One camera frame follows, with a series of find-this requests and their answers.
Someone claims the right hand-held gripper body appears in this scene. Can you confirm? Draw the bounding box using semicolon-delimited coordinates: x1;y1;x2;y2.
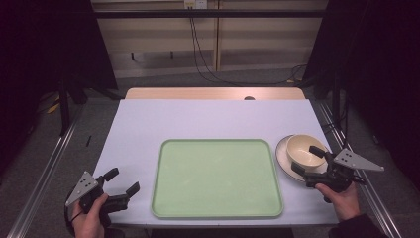
302;147;386;203

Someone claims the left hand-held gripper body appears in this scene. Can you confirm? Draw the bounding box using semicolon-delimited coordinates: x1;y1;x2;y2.
64;171;131;229

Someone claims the cream bowl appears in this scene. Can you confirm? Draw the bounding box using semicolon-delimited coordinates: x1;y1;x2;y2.
285;133;329;170

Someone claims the white round plate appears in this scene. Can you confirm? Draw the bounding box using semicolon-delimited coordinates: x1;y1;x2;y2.
274;134;331;183

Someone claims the person's left hand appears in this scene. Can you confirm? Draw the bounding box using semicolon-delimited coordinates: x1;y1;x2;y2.
71;192;110;238

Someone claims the person's right hand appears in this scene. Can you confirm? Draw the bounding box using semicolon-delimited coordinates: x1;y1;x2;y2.
314;181;362;223

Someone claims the black metal stand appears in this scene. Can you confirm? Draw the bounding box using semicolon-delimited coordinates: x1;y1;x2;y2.
331;73;343;128

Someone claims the light green tray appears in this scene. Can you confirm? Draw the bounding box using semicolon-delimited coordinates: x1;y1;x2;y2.
151;138;284;220

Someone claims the yellow floor tape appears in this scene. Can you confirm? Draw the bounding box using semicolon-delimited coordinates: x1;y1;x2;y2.
46;94;62;115

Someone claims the white table sheet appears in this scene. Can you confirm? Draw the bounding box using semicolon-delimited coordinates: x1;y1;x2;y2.
93;98;341;228

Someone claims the black curtain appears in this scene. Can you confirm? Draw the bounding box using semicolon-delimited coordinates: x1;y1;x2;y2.
0;0;119;175
302;0;420;191

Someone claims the wooden table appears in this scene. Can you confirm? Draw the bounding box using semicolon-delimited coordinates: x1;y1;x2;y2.
124;86;307;101

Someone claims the black horizontal bar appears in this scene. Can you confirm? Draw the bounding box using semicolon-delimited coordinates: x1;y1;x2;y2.
93;9;327;20

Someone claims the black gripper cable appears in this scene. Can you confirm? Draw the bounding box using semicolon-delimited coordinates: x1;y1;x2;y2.
63;193;84;238

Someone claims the aluminium rail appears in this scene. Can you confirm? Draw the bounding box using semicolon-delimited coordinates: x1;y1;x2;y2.
6;107;86;238
316;99;403;238

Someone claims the wooden post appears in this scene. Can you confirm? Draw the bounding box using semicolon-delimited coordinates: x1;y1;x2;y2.
213;0;222;72

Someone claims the white wall outlet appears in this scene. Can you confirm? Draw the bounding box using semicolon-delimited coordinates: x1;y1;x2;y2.
183;0;209;10

